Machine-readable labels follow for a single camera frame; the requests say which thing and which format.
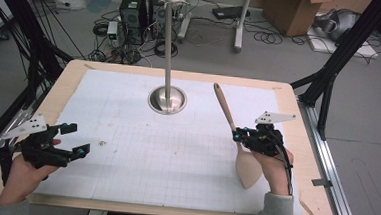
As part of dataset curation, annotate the big cardboard box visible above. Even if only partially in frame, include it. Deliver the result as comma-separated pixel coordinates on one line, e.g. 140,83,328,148
260,0,335,40

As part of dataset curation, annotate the person's right hand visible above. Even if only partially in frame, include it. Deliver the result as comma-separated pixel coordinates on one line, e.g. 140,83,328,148
251,148,296,197

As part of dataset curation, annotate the person's left hand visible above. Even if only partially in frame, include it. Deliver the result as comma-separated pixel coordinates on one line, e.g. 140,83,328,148
0,135,62,211

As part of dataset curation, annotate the thin wooden stick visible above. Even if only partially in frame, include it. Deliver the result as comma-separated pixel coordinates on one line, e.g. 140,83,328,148
297,198,323,215

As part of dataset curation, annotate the grey bundled object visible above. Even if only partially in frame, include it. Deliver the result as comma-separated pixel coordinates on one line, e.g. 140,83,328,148
312,6,363,44

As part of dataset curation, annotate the aluminium rail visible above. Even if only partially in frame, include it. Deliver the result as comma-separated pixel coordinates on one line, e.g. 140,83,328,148
291,99,369,215

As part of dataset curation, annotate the white power adapter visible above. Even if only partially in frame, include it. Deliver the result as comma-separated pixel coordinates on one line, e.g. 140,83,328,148
105,19,120,41

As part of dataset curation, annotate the small metal bracket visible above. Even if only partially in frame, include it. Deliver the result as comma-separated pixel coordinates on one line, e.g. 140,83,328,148
310,176,334,189

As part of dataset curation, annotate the black computer tower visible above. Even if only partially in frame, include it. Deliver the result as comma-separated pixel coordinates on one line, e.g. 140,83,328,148
116,0,150,47
146,0,169,41

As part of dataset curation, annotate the flat black box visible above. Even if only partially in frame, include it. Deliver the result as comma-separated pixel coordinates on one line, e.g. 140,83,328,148
211,4,252,23

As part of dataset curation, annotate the white desk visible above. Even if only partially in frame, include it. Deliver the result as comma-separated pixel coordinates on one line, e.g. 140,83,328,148
176,0,253,55

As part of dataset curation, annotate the white grid mat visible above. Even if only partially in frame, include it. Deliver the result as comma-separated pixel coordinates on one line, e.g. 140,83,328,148
33,65,312,215

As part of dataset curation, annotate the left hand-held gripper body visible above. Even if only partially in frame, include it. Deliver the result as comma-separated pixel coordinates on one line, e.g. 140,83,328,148
0,111,77,172

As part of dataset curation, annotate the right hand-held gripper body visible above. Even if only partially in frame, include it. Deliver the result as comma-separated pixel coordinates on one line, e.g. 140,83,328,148
242,110,297,159

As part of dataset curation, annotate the black metal frame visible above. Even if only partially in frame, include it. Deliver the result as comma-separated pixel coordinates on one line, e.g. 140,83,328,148
286,0,381,144
0,0,77,109

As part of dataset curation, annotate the metal stand with round base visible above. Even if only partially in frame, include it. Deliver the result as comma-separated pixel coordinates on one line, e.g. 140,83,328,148
134,0,195,117

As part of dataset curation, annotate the beige wooden spatula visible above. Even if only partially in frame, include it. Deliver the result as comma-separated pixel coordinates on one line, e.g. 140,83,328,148
207,82,269,191

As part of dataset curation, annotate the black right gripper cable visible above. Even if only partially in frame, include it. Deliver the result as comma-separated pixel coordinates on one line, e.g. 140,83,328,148
272,134,298,197

